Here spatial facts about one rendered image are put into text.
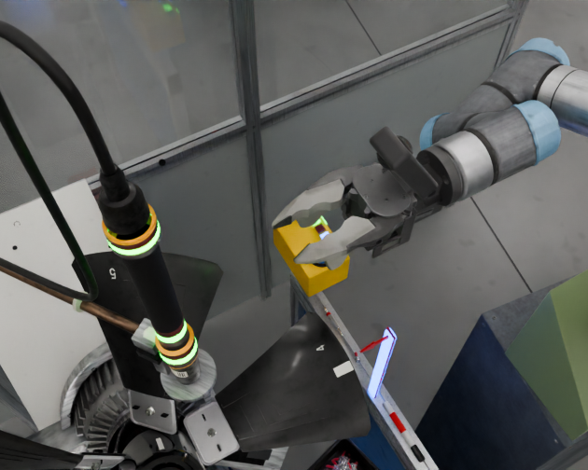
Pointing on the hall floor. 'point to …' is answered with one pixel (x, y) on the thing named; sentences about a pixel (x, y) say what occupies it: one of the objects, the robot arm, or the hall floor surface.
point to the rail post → (295, 309)
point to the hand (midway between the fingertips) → (294, 235)
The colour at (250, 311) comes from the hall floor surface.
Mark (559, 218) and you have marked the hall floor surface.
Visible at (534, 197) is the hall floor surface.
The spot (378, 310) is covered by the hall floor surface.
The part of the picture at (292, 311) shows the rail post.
